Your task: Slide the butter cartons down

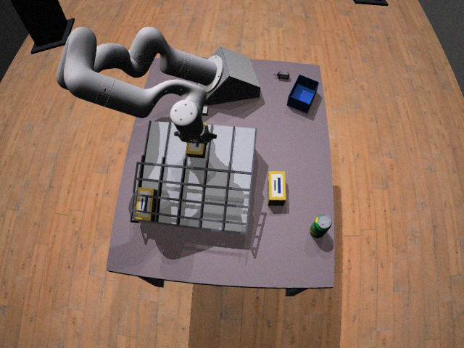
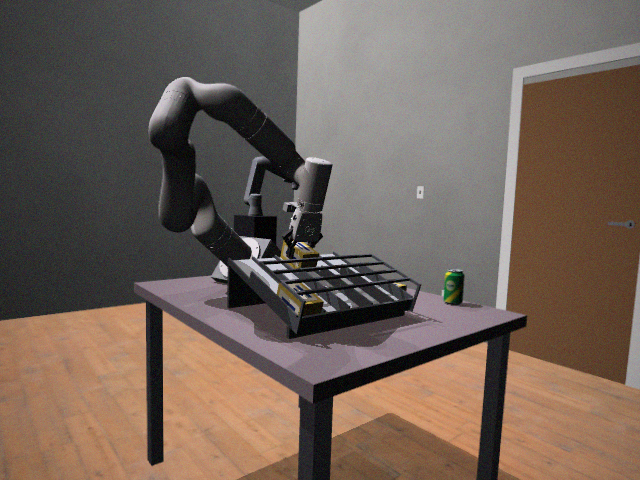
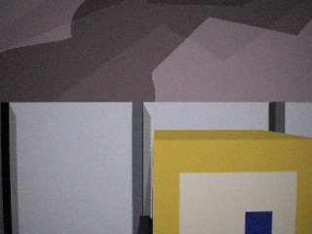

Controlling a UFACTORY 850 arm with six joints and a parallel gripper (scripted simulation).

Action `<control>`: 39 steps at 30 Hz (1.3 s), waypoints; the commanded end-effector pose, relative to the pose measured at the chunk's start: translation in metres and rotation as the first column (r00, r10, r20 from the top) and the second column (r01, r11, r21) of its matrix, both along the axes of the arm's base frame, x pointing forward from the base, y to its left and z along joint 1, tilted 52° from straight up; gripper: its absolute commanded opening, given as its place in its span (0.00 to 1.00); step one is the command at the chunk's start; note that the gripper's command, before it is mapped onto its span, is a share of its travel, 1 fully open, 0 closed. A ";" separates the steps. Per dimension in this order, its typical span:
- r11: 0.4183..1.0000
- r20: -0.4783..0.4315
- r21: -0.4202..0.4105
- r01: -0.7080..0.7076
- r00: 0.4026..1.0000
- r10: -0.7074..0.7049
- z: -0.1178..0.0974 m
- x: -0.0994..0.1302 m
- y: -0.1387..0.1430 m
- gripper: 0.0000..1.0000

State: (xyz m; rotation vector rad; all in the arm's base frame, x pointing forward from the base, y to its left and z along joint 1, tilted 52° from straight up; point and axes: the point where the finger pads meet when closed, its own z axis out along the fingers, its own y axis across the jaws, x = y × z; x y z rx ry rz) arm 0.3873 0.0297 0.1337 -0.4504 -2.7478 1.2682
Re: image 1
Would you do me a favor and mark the yellow carton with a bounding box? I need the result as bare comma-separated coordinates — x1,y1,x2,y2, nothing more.
268,171,286,206
135,187,157,221
186,143,207,158

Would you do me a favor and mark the green drink can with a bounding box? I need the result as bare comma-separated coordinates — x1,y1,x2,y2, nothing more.
310,215,331,238

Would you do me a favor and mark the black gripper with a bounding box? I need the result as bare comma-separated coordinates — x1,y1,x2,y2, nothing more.
174,124,217,145

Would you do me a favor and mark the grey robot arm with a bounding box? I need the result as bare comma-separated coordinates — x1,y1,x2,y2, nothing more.
56,27,224,139

